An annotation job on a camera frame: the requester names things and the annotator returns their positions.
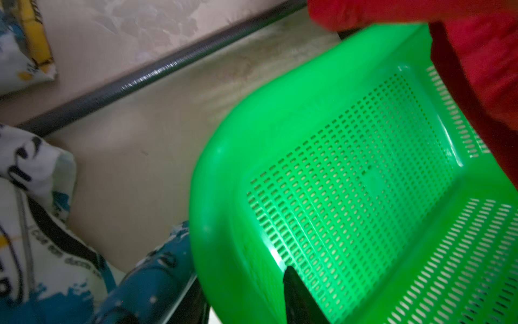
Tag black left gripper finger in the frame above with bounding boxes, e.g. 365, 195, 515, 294
283, 266, 330, 324

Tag red shorts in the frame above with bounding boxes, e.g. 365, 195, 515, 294
308, 1, 517, 183

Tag white blue patterned shorts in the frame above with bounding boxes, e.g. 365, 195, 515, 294
0, 0, 195, 324

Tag green plastic basket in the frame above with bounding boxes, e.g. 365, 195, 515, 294
189, 24, 517, 323

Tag black clothes rack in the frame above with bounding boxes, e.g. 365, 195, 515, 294
17, 1, 307, 136

